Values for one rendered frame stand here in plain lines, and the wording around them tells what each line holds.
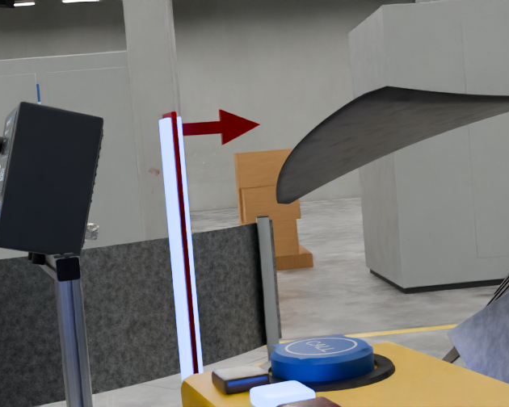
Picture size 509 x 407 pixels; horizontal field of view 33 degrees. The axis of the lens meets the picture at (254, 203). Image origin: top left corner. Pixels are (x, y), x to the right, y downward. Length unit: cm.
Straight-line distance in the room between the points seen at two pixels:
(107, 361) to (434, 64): 487
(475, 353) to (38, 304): 178
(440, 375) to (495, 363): 36
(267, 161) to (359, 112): 814
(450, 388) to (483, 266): 668
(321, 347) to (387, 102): 24
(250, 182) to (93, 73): 261
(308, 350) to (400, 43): 650
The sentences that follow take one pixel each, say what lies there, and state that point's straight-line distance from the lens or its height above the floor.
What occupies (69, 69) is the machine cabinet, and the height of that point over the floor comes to 194.
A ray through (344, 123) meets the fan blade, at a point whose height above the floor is 118.
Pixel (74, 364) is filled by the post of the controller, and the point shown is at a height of 92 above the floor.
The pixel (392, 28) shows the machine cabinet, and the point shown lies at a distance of 681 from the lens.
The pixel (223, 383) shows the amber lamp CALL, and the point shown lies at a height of 108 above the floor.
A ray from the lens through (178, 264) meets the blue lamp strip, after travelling 57.
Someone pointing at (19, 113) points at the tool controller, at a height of 124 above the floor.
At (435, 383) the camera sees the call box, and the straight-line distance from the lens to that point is 32.
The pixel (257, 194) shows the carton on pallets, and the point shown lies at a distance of 868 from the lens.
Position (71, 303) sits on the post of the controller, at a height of 100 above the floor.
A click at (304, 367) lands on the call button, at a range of 32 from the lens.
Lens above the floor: 116
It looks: 3 degrees down
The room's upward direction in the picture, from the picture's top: 5 degrees counter-clockwise
